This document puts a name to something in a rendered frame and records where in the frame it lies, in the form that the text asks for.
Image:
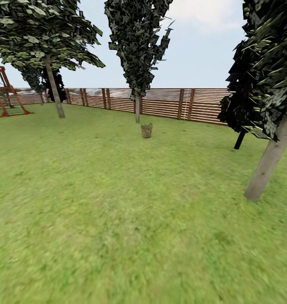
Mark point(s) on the wicker basket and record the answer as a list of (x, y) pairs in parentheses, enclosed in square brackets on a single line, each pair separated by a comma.
[(146, 130)]

